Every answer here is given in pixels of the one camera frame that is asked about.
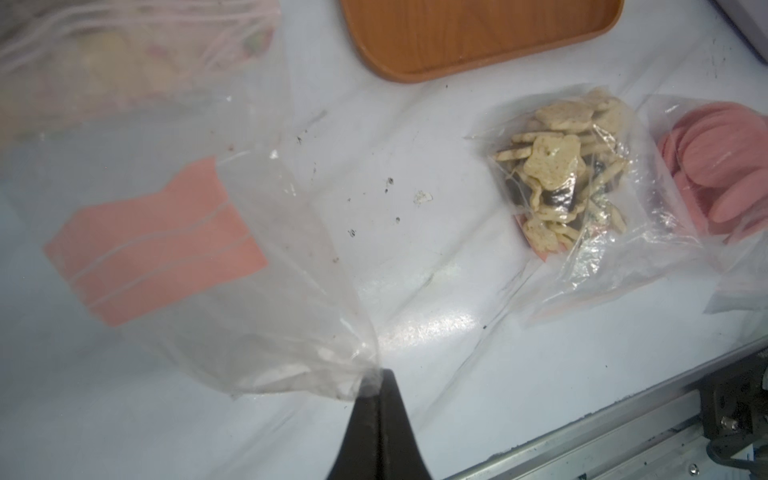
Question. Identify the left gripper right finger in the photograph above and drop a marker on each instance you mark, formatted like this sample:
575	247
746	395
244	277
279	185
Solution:
399	457

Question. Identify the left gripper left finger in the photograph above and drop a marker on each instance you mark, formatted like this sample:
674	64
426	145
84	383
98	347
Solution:
357	458

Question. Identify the ziploc bag beige cookies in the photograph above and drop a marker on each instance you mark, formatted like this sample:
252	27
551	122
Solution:
590	196

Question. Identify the ziploc bag round cookies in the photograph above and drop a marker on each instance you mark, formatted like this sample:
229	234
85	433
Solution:
144	186

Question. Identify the ziploc bag pink cookies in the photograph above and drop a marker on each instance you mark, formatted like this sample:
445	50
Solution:
716	154

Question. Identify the brown wooden tray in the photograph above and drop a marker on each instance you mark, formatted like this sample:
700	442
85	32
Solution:
417	41

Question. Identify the lilac plastic tray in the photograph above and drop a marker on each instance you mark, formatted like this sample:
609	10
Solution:
749	17

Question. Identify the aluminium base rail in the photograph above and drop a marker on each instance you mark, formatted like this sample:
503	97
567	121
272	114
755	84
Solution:
655	434

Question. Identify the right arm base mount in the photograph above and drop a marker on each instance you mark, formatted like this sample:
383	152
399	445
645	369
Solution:
734	412

